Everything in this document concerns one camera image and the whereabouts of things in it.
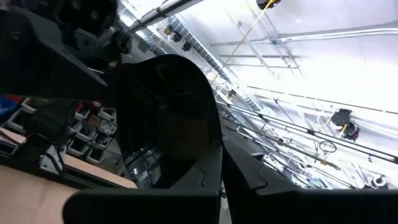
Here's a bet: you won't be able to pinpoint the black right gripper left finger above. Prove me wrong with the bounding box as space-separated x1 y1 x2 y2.
62 142 223 224

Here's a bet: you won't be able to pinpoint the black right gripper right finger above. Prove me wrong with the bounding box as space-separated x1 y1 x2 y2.
221 136 398 224

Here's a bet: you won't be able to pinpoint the grey storage bin rack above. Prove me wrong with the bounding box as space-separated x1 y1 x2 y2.
2 98 118 166

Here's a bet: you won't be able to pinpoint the black ceiling cable reel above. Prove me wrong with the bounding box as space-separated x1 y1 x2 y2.
256 0 282 10
330 108 361 141

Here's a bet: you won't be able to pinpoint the black hanging cable coil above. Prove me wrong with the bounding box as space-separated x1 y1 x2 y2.
318 140 338 154

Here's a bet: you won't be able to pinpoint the black aluminium table frame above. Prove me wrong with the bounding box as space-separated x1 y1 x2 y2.
0 149 137 190

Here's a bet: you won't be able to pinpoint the thin yellow hanging cable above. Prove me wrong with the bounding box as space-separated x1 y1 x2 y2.
210 0 276 85

